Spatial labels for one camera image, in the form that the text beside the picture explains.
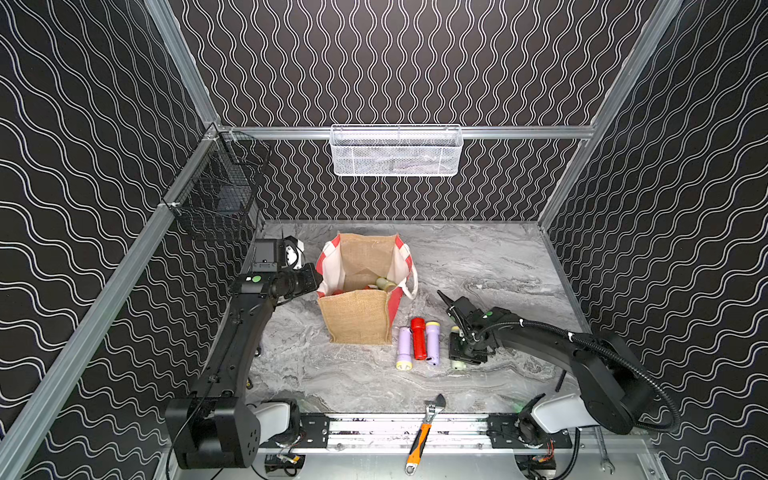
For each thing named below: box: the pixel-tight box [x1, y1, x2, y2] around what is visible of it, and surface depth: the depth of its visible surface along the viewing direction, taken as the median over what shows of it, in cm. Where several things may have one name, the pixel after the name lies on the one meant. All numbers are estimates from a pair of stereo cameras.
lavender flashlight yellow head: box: [396, 326, 413, 371], surface depth 87 cm
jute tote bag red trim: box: [316, 233, 419, 345], surface depth 87 cm
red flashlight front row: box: [410, 317, 428, 360], surface depth 90 cm
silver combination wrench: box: [594, 425, 615, 475], surface depth 73 cm
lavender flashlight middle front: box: [426, 321, 441, 366], surface depth 89 cm
